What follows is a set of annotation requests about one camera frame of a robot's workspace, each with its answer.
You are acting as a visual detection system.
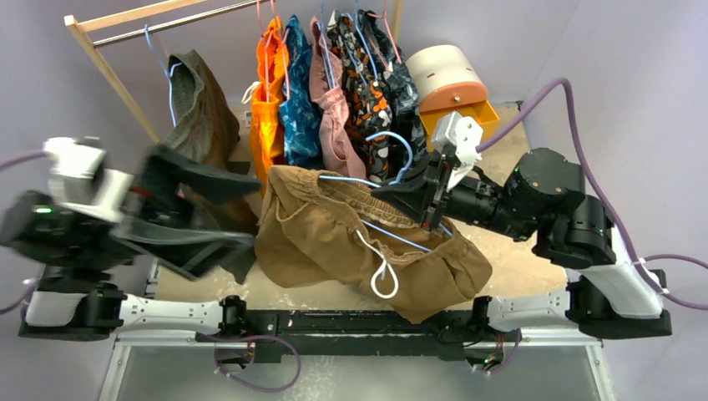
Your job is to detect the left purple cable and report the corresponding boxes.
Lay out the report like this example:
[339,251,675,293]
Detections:
[0,149,51,317]

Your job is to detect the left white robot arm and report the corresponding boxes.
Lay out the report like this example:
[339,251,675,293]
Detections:
[1,137,260,342]

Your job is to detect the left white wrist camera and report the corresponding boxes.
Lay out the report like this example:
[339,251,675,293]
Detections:
[43,137,134,224]

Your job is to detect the cream orange drawer box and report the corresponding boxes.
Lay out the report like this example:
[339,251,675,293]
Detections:
[406,45,499,150]

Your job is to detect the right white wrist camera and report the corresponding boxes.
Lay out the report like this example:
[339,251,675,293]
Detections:
[431,111,483,190]

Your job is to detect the tan brown shorts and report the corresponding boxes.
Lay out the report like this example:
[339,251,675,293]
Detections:
[255,165,493,323]

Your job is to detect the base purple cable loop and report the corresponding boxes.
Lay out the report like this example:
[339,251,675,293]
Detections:
[213,334,303,394]

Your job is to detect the pink shorts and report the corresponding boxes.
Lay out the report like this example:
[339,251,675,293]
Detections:
[309,18,367,179]

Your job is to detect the olive green shorts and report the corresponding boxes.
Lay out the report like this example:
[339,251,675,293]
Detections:
[163,50,262,236]

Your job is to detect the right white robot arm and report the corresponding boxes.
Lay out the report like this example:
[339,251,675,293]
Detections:
[372,147,672,340]

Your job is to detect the dark grey patterned shorts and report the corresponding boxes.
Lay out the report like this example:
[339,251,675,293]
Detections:
[357,9,428,163]

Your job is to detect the blue patterned shorts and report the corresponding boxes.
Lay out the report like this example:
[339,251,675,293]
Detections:
[279,15,324,170]

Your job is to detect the orange black patterned shorts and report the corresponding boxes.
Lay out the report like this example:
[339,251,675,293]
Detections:
[326,10,392,183]

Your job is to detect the wooden clothes rack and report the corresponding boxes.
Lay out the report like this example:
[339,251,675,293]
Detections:
[63,0,405,145]

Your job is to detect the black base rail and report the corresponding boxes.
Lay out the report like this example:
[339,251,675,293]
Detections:
[213,310,520,365]

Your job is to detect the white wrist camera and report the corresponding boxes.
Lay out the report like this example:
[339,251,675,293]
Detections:
[431,111,483,190]
[43,137,134,224]

